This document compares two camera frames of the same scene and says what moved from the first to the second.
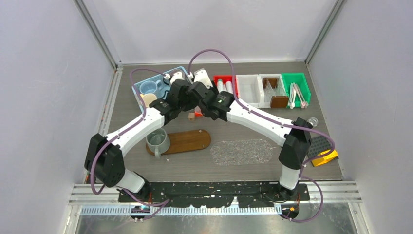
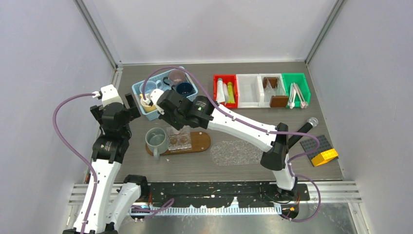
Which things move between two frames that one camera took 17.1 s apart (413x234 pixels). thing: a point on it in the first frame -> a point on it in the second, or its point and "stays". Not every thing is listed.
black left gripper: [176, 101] -> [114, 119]
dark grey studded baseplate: [318, 145] stays
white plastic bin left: [250, 89] stays
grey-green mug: [158, 141] stays
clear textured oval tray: [240, 152] stays
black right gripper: [213, 90] -> [164, 117]
